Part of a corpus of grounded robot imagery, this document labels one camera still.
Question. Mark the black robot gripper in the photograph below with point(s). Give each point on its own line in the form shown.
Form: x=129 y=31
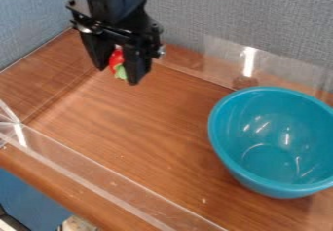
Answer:
x=109 y=22

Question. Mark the red toy strawberry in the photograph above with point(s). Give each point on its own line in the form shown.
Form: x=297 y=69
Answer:
x=116 y=64

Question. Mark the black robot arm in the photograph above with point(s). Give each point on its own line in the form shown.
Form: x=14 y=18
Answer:
x=120 y=36

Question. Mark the blue plastic bowl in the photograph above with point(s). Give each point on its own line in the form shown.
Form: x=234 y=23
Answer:
x=271 y=136

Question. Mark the clear acrylic back barrier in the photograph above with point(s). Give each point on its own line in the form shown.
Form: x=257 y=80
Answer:
x=236 y=67

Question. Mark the clear acrylic barrier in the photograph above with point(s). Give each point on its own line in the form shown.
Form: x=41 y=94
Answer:
x=34 y=155
x=236 y=67

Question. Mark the clear acrylic front barrier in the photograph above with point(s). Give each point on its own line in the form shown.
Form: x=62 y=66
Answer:
x=34 y=155

